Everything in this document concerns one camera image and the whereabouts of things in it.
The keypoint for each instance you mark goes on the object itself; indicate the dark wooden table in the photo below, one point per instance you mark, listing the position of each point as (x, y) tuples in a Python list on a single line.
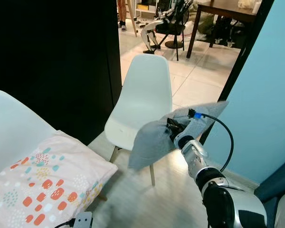
[(223, 7)]

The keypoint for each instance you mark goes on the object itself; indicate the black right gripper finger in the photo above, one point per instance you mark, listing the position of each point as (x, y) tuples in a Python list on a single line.
[(171, 123)]

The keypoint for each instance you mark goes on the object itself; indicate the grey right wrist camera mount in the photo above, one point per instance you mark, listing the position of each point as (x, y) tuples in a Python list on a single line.
[(192, 127)]

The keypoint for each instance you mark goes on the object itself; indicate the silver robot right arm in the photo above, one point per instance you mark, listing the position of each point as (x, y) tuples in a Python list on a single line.
[(199, 161)]

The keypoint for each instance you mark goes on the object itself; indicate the black wardrobe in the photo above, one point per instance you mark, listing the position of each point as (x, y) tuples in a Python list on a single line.
[(52, 47)]

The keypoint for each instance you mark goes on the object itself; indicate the person's leg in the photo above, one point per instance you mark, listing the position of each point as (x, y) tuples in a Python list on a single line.
[(122, 14)]

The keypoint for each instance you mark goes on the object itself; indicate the black bag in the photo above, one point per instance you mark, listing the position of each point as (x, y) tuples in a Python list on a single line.
[(223, 31)]

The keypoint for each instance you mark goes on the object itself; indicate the white pillow with coloured spots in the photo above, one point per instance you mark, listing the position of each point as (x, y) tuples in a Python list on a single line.
[(47, 180)]

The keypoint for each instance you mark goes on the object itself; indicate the dark blue sofa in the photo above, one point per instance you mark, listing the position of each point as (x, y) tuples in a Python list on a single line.
[(270, 185)]

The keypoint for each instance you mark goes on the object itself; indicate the seated white humanoid robot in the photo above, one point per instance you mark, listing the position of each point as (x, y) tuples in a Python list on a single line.
[(154, 26)]

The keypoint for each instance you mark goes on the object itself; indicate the black door frame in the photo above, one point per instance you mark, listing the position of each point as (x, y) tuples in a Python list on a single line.
[(249, 42)]

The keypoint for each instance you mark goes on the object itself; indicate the grey pillow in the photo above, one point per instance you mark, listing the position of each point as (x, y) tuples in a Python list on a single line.
[(152, 142)]

